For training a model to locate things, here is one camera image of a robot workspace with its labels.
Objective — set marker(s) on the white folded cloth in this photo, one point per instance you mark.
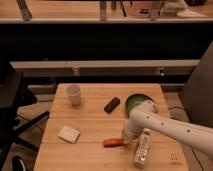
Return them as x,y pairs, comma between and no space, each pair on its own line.
68,134

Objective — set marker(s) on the dark brown rectangular block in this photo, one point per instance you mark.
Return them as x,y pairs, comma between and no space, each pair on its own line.
112,105

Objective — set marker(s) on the red orange pepper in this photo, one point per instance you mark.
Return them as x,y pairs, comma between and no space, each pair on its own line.
113,142

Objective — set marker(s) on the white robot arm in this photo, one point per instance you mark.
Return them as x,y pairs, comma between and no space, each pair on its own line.
142,114

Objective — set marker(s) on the translucent yellowish gripper tool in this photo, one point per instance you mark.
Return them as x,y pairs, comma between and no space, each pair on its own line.
126,140

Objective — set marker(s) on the white paper cup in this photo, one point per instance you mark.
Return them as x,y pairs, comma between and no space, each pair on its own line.
74,94

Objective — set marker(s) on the white glue bottle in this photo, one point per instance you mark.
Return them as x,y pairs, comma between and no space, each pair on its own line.
142,149

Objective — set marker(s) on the black chair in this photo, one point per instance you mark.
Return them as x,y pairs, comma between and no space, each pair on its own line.
13,94

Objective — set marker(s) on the dark grey panel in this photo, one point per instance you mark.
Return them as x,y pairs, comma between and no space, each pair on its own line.
197,94

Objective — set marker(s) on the grey metal shelf rail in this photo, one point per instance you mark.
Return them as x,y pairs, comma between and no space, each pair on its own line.
107,64

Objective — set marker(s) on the green bowl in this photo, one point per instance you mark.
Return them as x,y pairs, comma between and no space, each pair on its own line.
139,100

